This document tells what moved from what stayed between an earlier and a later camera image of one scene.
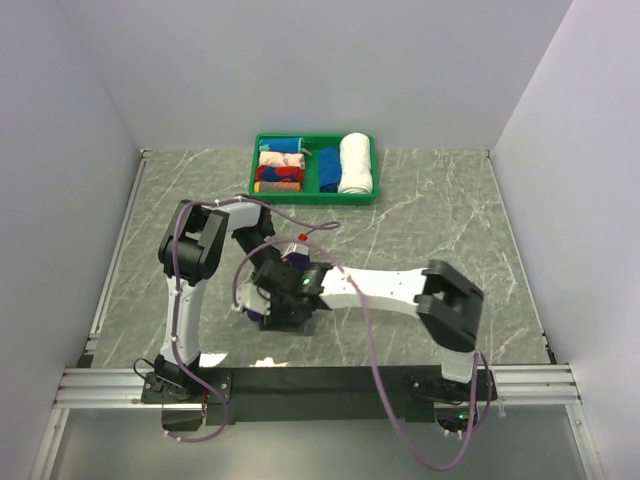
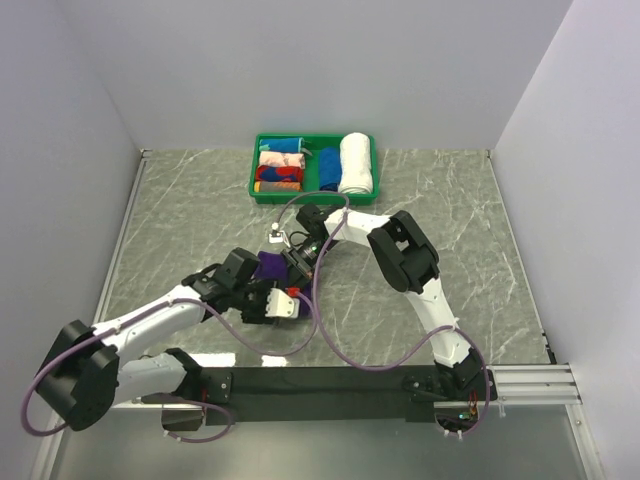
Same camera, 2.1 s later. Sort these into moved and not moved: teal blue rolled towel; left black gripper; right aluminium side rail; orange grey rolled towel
Moved: left black gripper
Not moved: teal blue rolled towel; orange grey rolled towel; right aluminium side rail
